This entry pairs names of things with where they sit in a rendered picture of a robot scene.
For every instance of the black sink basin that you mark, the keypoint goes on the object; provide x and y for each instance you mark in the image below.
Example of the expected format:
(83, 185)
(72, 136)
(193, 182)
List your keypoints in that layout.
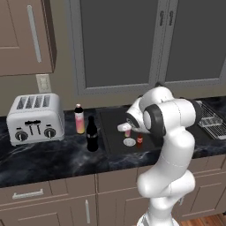
(113, 129)

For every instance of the wide brown drawer front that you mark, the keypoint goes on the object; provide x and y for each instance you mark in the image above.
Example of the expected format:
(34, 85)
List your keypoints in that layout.
(26, 192)

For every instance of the small red bottle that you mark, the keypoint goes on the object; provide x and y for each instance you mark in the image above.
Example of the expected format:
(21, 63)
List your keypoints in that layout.
(139, 139)

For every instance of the brown panel under sink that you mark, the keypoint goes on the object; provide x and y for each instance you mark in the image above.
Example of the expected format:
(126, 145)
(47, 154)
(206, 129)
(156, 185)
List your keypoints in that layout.
(120, 179)

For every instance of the yellow pink bottle black cap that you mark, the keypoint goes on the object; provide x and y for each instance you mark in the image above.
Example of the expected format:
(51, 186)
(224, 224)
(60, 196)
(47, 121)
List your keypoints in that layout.
(79, 122)

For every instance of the grey framed window pane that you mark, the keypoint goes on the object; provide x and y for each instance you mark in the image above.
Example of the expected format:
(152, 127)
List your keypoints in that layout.
(117, 44)
(195, 41)

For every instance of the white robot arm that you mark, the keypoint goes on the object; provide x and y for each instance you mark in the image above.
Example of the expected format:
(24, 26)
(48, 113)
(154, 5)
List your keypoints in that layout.
(173, 164)

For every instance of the silver four-slot toaster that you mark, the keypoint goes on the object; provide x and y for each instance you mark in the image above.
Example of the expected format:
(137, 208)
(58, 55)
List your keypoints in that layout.
(36, 122)

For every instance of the brown base cupboard door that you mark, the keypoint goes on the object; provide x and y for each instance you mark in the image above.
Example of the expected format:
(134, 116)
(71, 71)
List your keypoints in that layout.
(206, 195)
(50, 212)

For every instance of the white wall outlet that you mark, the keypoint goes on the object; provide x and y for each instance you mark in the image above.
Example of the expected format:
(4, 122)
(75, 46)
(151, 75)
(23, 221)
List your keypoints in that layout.
(43, 83)

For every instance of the brown wall cupboard door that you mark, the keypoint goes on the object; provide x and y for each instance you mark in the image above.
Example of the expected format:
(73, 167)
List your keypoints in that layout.
(14, 35)

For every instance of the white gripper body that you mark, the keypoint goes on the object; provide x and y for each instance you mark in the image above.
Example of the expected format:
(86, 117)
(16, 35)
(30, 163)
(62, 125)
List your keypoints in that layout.
(124, 127)

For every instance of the brown cupboard door under sink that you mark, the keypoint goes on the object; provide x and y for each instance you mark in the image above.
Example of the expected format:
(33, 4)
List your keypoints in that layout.
(117, 209)

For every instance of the narrow brown drawer front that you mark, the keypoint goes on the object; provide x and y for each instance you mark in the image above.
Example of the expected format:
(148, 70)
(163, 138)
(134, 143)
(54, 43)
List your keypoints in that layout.
(73, 185)

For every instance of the large black bottle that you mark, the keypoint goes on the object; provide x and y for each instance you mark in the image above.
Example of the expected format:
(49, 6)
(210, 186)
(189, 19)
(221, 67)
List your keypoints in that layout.
(92, 138)

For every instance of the small pink container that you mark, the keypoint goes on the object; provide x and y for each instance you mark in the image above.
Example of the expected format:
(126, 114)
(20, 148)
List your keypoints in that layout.
(127, 134)

